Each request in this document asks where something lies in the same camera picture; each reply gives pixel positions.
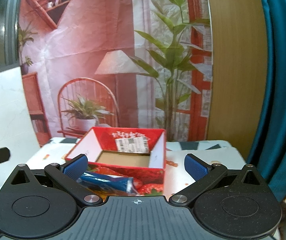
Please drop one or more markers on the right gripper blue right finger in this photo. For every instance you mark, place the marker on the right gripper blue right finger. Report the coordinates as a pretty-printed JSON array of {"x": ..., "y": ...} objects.
[{"x": 206, "y": 178}]

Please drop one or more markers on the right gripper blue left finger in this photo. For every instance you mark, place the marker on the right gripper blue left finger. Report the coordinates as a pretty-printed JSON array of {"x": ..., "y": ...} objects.
[{"x": 65, "y": 177}]

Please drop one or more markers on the printed living room backdrop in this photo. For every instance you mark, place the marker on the printed living room backdrop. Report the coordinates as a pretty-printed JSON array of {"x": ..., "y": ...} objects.
[{"x": 117, "y": 63}]

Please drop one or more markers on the cartoon printed tablecloth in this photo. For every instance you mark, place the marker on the cartoon printed tablecloth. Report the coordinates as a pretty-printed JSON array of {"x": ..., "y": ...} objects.
[{"x": 221, "y": 203}]

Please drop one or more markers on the red strawberry cardboard box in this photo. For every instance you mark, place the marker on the red strawberry cardboard box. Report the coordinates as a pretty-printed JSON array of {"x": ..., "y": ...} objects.
[{"x": 139, "y": 153}]

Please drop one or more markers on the teal curtain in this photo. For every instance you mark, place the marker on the teal curtain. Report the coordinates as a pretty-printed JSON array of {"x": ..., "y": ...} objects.
[{"x": 268, "y": 151}]

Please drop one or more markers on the wooden door panel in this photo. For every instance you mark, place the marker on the wooden door panel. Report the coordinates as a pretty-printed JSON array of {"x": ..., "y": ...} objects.
[{"x": 240, "y": 56}]

